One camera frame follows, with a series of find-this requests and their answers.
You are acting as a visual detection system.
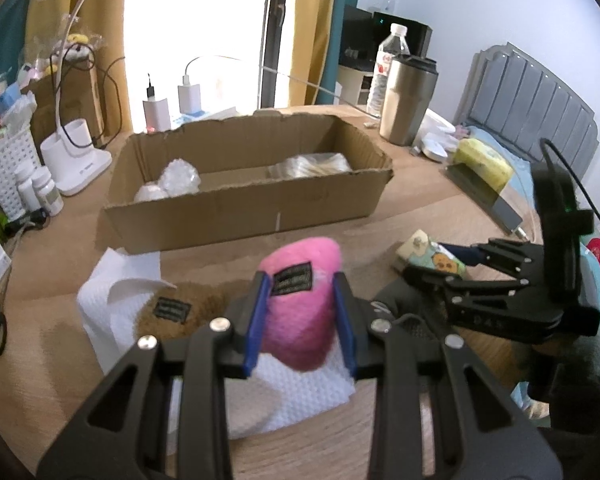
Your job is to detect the white plastic bag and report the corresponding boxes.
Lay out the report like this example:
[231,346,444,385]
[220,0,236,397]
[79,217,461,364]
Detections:
[2,91,39,130]

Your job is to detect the pink plush toy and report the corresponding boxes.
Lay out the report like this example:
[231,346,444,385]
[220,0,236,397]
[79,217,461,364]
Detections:
[257,239,343,373]

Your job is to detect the clear bag of small plush toys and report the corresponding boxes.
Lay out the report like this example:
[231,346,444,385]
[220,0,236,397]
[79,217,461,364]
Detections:
[30,19,102,72]

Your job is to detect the steel tumbler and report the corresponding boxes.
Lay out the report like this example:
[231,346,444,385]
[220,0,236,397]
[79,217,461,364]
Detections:
[379,54,439,147]

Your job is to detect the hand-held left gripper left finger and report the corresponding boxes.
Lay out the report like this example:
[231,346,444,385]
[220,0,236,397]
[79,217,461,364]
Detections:
[36,270,273,480]

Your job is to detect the black door frame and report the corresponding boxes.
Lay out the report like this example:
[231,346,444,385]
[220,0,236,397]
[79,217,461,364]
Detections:
[259,0,292,111]

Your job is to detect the brown plush toy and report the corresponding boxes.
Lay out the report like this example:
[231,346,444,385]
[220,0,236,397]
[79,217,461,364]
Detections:
[132,280,251,341]

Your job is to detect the black flat device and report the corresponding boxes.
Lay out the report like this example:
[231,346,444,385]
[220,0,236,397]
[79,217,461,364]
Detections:
[442,162,527,237]

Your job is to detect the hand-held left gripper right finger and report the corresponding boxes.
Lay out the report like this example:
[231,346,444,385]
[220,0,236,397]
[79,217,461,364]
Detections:
[331,271,563,480]

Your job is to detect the white plastic container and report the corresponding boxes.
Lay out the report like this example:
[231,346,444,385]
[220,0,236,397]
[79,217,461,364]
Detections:
[420,109,457,136]

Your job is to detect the yellow tissue pack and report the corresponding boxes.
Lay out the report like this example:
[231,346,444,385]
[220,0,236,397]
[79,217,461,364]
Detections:
[452,138,516,193]

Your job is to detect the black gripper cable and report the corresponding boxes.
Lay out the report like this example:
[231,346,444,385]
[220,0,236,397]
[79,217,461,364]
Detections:
[541,139,600,246]

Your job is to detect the clear water bottle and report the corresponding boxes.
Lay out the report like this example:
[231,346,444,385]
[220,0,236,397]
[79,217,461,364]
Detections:
[366,23,411,117]

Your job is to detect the white desk lamp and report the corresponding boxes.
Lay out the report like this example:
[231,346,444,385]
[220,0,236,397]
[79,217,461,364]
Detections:
[35,0,156,197]

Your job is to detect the white wall charger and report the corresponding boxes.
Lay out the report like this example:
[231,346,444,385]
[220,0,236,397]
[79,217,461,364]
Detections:
[177,75,202,116]

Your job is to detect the yellow curtain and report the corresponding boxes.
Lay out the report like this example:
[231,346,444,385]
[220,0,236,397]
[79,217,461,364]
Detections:
[24,0,133,137]
[287,0,340,109]

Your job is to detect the black lamp cable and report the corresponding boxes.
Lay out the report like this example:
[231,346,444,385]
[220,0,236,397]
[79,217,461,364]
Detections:
[55,50,127,152]

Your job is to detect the brown paper bag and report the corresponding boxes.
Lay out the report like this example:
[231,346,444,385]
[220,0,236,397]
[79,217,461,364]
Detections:
[30,64,106,150]

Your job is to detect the white pill bottle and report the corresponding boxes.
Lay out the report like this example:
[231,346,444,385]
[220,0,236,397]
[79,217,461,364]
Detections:
[31,167,64,217]
[14,162,37,213]

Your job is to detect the white charger with black plug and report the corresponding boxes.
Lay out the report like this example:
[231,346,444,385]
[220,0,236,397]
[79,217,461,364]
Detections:
[142,74,171,133]

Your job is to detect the small cartoon printed packet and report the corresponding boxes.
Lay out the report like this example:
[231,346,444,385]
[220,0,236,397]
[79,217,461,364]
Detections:
[392,230,468,281]

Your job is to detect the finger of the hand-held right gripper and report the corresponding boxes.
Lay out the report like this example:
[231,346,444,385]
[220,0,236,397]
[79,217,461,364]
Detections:
[400,262,531,311]
[437,237,548,286]

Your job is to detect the black box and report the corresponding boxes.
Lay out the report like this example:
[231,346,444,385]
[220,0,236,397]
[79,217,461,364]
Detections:
[339,5,377,67]

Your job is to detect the clear plastic bag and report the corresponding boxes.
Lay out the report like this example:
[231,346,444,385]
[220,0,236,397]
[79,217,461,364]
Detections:
[267,152,354,179]

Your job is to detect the white power strip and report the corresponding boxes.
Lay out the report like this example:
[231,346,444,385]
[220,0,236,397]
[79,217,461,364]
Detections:
[170,107,241,126]

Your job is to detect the grey padded headboard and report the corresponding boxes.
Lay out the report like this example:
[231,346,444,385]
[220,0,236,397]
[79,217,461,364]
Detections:
[452,44,600,181]

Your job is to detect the black speaker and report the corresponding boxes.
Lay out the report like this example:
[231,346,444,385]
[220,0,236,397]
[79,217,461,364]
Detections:
[372,10,434,59]

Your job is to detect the dark grey sock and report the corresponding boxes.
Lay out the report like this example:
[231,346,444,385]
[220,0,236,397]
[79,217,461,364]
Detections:
[365,277,456,361]

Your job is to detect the blue cloth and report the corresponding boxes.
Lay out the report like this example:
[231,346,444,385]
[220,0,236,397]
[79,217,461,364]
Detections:
[0,81,22,117]

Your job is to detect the white plastic basket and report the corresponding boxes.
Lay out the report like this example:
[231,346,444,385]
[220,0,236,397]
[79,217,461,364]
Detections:
[0,125,38,221]

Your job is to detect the bubble wrap ball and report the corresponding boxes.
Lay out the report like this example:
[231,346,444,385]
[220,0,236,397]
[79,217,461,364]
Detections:
[134,184,169,204]
[159,159,201,196]

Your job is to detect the white paper towel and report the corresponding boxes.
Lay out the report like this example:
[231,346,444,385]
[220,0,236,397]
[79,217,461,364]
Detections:
[76,247,356,441]

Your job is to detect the cardboard box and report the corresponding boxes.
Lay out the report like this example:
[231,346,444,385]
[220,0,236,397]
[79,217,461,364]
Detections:
[96,111,395,256]

